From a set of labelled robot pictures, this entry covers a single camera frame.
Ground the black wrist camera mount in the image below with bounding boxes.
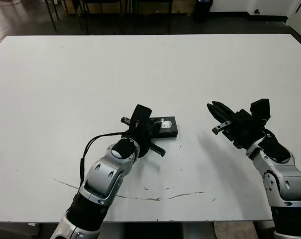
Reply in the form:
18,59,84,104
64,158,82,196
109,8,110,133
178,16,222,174
129,104,152,126
249,98,271,123

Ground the black bin with purple bag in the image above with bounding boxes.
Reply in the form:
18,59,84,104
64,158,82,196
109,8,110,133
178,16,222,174
193,0,213,23

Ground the white door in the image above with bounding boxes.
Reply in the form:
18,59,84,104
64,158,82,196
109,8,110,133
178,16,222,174
287,0,301,26

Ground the dark grey robot lower body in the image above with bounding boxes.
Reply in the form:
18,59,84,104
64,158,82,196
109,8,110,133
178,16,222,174
104,221,215,239

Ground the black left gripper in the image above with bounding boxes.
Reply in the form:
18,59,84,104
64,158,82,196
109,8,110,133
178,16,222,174
120,117,166,159

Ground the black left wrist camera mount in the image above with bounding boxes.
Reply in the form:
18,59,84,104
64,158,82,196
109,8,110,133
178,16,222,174
129,104,152,126

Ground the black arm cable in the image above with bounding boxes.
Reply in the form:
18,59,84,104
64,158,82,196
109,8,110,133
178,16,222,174
79,131,131,190
261,126,278,140

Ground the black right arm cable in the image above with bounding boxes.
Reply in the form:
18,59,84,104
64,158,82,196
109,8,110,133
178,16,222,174
261,126,278,140

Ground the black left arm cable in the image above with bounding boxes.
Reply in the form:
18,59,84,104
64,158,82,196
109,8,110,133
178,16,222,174
79,131,131,190

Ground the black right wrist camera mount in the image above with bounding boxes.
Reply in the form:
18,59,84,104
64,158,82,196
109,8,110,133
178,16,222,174
249,98,271,123

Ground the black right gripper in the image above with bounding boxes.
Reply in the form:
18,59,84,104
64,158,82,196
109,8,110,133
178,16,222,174
206,100,268,150

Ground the black box lid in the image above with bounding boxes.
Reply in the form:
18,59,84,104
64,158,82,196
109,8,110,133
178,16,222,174
150,115,179,139

